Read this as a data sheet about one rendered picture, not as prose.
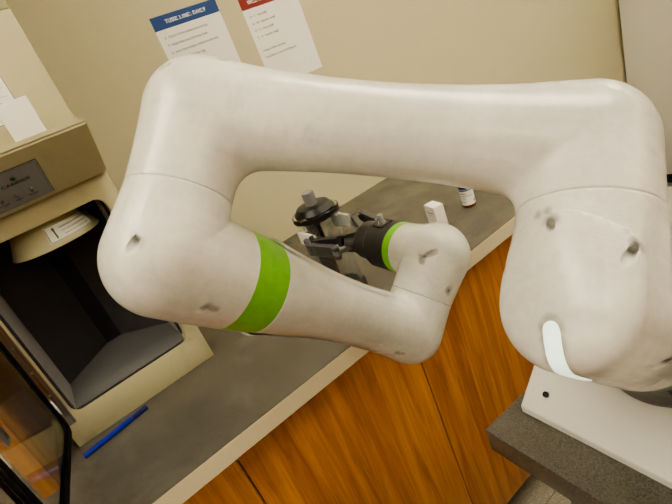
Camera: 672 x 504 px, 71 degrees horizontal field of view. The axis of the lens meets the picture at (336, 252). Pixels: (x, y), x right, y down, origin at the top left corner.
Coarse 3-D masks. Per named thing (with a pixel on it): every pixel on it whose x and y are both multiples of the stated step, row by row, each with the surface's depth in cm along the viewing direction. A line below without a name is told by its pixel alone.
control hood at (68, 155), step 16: (64, 128) 76; (80, 128) 78; (16, 144) 73; (32, 144) 75; (48, 144) 76; (64, 144) 78; (80, 144) 81; (0, 160) 73; (16, 160) 75; (48, 160) 79; (64, 160) 81; (80, 160) 83; (96, 160) 85; (48, 176) 81; (64, 176) 83; (80, 176) 86; (16, 208) 82
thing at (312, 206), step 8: (304, 192) 102; (312, 192) 101; (304, 200) 102; (312, 200) 101; (320, 200) 103; (328, 200) 102; (304, 208) 102; (312, 208) 100; (320, 208) 100; (328, 208) 100; (296, 216) 102; (304, 216) 100; (312, 216) 99
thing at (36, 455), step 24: (0, 360) 80; (0, 384) 75; (24, 384) 84; (0, 408) 71; (24, 408) 79; (24, 432) 74; (48, 432) 82; (0, 456) 64; (24, 456) 70; (48, 456) 77; (0, 480) 61; (24, 480) 66; (48, 480) 73
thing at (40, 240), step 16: (80, 208) 97; (48, 224) 90; (64, 224) 91; (80, 224) 93; (96, 224) 97; (16, 240) 90; (32, 240) 89; (48, 240) 89; (64, 240) 90; (16, 256) 90; (32, 256) 89
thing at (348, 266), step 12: (336, 204) 101; (336, 216) 102; (300, 228) 103; (312, 228) 100; (324, 228) 101; (336, 228) 102; (348, 252) 105; (324, 264) 104; (336, 264) 104; (348, 264) 105; (348, 276) 106; (360, 276) 109
